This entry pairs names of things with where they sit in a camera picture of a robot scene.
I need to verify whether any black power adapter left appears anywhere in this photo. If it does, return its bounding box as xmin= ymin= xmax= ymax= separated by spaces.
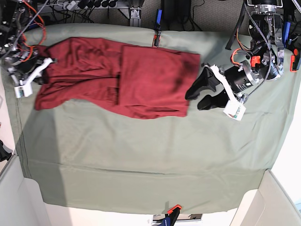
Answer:
xmin=161 ymin=0 xmax=175 ymax=21

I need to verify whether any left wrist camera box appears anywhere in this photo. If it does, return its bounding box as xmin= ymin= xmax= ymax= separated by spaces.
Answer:
xmin=223 ymin=100 xmax=246 ymax=121

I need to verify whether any white bin right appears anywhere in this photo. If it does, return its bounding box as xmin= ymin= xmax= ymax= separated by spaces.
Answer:
xmin=231 ymin=170 xmax=301 ymax=226

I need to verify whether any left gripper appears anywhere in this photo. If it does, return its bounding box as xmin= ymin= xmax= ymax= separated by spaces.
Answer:
xmin=185 ymin=60 xmax=261 ymax=111

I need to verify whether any orange black clamp right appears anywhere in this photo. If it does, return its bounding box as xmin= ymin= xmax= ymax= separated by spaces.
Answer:
xmin=290 ymin=48 xmax=301 ymax=72

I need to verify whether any green table cloth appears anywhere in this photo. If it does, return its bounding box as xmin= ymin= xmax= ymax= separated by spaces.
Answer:
xmin=0 ymin=23 xmax=301 ymax=215

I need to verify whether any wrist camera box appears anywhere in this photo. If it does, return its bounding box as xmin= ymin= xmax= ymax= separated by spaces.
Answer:
xmin=14 ymin=84 xmax=33 ymax=98
xmin=223 ymin=100 xmax=246 ymax=121

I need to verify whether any grey metal bracket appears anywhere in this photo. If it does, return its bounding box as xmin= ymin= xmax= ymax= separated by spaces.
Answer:
xmin=129 ymin=7 xmax=142 ymax=27

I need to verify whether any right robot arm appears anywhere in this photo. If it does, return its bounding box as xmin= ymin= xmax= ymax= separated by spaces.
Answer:
xmin=0 ymin=0 xmax=55 ymax=87

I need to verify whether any red long-sleeve T-shirt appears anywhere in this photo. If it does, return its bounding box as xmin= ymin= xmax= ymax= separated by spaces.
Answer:
xmin=34 ymin=37 xmax=200 ymax=120

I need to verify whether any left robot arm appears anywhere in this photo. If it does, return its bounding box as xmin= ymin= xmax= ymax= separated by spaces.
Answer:
xmin=185 ymin=0 xmax=285 ymax=113

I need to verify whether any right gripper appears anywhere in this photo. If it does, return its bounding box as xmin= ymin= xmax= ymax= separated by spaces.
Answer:
xmin=6 ymin=57 xmax=51 ymax=86

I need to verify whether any blue clamp top right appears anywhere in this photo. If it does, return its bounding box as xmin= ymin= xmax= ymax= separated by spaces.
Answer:
xmin=282 ymin=21 xmax=291 ymax=47

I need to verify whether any blue clamp bottom edge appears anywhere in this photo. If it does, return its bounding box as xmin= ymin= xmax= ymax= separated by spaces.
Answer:
xmin=158 ymin=204 xmax=182 ymax=226

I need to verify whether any blue black centre clamp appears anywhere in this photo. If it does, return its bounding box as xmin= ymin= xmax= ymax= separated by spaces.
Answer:
xmin=152 ymin=9 xmax=162 ymax=48

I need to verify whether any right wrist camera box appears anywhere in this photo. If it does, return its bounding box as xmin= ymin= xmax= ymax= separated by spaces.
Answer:
xmin=14 ymin=84 xmax=33 ymax=98

